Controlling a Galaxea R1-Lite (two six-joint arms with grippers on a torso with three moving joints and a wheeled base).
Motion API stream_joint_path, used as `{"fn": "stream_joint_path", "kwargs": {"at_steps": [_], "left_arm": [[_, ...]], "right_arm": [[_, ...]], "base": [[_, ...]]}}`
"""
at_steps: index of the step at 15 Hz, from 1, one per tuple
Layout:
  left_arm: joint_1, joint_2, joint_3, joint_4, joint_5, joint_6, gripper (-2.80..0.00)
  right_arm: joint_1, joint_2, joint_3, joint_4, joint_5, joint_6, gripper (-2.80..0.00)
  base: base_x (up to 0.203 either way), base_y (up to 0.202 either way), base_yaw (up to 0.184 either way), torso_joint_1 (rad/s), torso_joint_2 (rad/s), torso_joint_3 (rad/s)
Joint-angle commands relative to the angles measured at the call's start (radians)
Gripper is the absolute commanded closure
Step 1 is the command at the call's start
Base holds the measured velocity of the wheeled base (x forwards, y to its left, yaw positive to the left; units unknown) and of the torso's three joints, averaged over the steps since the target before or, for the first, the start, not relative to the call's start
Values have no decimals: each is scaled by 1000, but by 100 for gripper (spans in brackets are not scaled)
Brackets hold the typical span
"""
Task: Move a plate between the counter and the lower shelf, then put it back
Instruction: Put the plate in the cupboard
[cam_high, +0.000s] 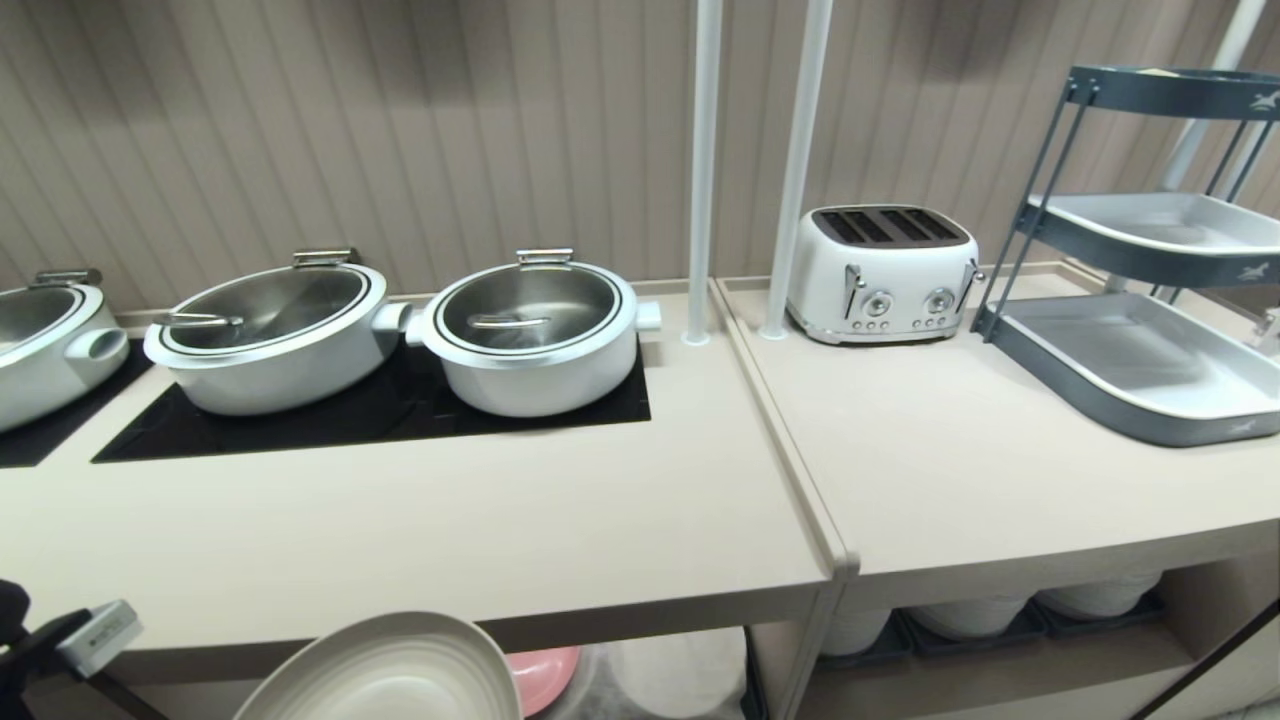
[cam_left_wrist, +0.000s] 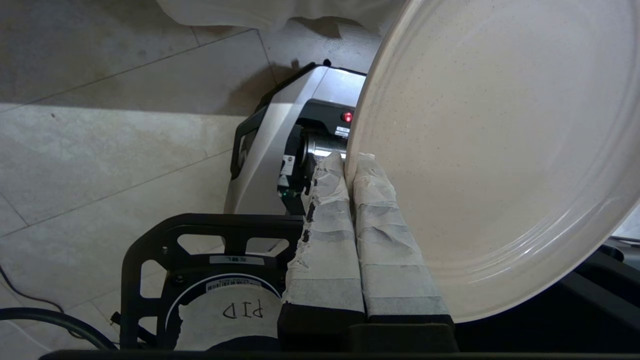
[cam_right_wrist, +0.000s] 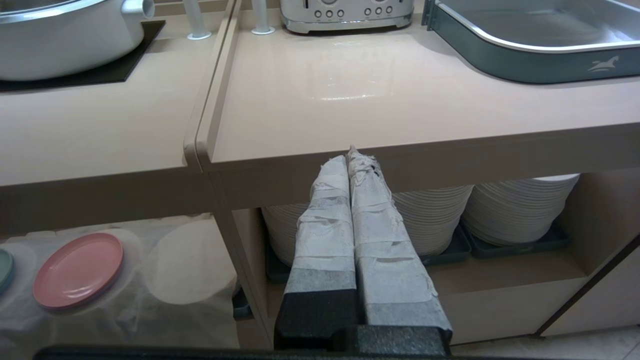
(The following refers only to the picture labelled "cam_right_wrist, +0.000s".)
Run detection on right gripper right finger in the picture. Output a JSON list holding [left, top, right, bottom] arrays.
[[347, 146, 453, 356]]

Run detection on white cooking pot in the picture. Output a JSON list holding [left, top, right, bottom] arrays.
[[0, 0, 156, 82]]

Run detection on white post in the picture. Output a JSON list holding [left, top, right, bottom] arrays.
[[250, 0, 276, 36], [182, 0, 212, 41]]

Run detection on stack of white plates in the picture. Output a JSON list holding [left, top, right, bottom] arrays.
[[461, 173, 581, 247], [261, 184, 475, 268]]

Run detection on grey metal tray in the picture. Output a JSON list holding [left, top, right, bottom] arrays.
[[421, 0, 640, 85]]

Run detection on silver toaster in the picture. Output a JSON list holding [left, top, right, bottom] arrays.
[[279, 0, 416, 35]]

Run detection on black induction hob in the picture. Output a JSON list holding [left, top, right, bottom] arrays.
[[0, 20, 167, 94]]

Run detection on green plate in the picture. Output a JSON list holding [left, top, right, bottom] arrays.
[[0, 248, 15, 296]]

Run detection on dark green tray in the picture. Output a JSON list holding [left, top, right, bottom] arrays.
[[459, 220, 571, 260]]

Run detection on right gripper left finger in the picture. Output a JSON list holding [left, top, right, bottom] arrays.
[[274, 155, 359, 351]]

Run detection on pink plate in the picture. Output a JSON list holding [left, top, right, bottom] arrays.
[[32, 232, 125, 311]]

